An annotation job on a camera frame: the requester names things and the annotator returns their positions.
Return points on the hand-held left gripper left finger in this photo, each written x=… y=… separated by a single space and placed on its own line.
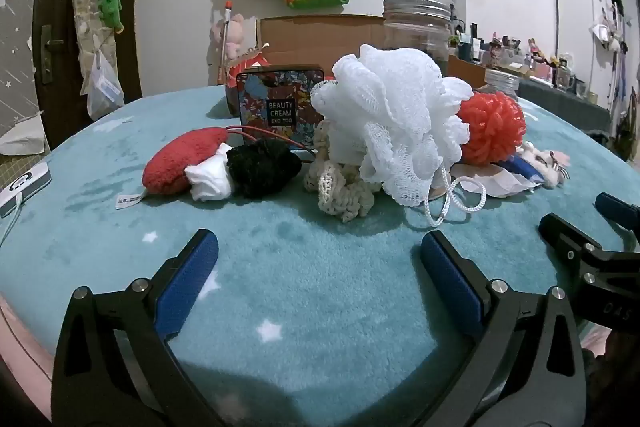
x=192 y=277

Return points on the beige round powder puff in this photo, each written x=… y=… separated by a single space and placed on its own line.
x=439 y=193

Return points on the pink pig plush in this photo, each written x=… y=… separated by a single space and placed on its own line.
x=234 y=39

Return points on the floral tin box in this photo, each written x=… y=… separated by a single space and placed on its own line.
x=280 y=97

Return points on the white refrigerator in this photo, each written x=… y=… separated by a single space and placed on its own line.
x=575 y=17

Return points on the white mesh bath loofah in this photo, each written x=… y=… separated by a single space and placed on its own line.
x=395 y=117

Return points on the green plush toy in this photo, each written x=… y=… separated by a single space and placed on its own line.
x=109 y=4

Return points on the large glass jar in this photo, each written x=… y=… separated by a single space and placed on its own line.
x=415 y=32

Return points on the clear plastic bag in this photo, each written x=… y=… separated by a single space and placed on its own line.
x=105 y=92

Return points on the red oval sponge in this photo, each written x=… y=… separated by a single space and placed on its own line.
x=180 y=162

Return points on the white cloth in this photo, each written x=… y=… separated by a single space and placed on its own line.
x=210 y=182

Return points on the dark side table with clutter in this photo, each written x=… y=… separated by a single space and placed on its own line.
x=530 y=57

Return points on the cream crochet scrunchie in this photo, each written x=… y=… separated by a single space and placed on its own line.
x=340 y=197

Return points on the white device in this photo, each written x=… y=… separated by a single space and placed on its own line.
x=22 y=187

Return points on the cardboard box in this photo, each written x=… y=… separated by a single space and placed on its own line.
x=320 y=37

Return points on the stick with orange tip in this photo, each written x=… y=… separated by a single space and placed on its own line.
x=227 y=27

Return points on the small glass jar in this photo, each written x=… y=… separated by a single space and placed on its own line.
x=500 y=81

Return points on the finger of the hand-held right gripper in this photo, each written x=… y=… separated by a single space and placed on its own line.
x=617 y=209
x=562 y=234

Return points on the beige hanging organizer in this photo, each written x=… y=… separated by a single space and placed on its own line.
x=87 y=7

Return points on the white fluffy hair clip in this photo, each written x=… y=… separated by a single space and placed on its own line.
x=542 y=159

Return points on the white paper bag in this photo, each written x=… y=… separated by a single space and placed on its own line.
x=22 y=139

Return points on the red mesh bath loofah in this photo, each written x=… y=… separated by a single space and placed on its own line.
x=492 y=127

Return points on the desk with dark cloth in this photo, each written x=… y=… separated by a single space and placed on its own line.
x=565 y=107

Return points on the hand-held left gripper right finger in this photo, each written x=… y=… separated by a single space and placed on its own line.
x=450 y=282

